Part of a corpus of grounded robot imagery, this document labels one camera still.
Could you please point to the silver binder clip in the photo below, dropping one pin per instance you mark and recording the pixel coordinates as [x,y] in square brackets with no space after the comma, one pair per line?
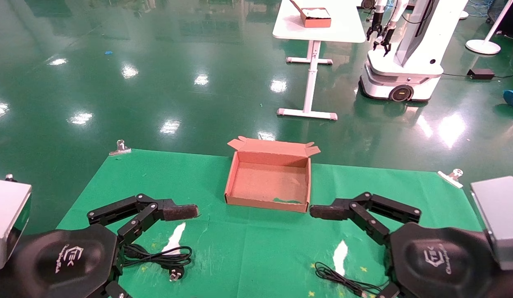
[453,177]
[121,148]

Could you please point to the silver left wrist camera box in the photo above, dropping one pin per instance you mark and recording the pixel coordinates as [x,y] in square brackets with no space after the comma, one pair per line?
[6,223]

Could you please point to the cardboard box with white contents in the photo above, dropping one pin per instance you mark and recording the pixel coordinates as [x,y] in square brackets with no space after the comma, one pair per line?
[316,16]

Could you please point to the white pedestal table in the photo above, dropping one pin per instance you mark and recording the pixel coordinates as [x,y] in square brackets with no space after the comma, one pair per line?
[318,25]

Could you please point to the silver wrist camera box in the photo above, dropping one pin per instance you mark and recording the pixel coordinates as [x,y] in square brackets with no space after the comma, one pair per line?
[6,223]
[500,219]

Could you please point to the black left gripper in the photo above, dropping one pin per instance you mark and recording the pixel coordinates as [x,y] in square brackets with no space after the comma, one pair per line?
[62,260]

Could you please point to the open brown cardboard box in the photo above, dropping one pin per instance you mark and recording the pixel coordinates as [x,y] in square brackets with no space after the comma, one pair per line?
[269,182]

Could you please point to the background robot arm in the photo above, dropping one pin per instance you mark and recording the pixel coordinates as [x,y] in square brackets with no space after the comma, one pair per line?
[376,20]
[389,33]

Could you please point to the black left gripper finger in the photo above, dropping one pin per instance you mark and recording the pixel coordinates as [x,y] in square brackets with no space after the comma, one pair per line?
[180,212]

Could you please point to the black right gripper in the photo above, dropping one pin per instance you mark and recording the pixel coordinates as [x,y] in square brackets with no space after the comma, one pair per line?
[438,260]

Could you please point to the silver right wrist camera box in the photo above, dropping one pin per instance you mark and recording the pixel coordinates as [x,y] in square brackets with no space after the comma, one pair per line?
[500,219]

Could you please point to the white floor stand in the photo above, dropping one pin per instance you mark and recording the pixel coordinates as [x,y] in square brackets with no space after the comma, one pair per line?
[484,45]

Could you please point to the white wheeled robot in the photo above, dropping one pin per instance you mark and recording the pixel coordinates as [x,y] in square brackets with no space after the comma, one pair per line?
[409,62]

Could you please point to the black power adapter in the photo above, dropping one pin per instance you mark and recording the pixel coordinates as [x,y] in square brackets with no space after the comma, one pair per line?
[481,74]

